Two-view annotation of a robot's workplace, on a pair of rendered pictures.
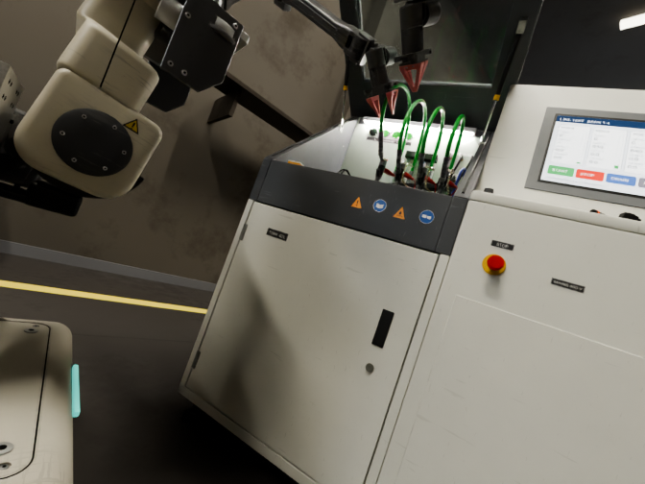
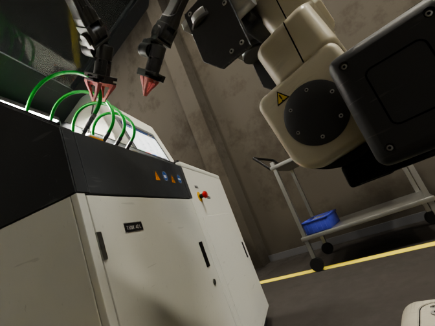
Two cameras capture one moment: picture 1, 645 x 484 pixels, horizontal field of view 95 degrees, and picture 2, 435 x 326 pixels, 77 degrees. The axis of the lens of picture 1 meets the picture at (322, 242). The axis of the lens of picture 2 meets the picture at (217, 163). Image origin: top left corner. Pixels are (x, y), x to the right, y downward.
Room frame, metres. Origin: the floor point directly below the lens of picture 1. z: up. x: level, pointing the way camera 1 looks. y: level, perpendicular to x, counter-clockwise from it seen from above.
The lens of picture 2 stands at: (0.91, 0.91, 0.61)
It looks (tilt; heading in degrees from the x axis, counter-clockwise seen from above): 13 degrees up; 256
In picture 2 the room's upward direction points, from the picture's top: 21 degrees counter-clockwise
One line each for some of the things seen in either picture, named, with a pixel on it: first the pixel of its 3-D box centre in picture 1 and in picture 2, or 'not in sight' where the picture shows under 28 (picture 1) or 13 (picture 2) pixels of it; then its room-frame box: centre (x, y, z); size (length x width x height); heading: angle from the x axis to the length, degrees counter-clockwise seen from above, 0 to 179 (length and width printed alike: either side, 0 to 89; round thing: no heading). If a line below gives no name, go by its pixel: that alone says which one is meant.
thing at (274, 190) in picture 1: (344, 201); (143, 176); (0.94, -0.02, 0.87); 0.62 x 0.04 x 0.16; 65
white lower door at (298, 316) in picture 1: (296, 328); (188, 303); (0.93, -0.01, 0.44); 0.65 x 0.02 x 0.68; 65
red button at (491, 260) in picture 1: (494, 263); (202, 195); (0.71, -0.41, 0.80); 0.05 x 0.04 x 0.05; 65
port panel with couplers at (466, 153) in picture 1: (453, 178); not in sight; (1.29, -0.45, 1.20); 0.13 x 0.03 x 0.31; 65
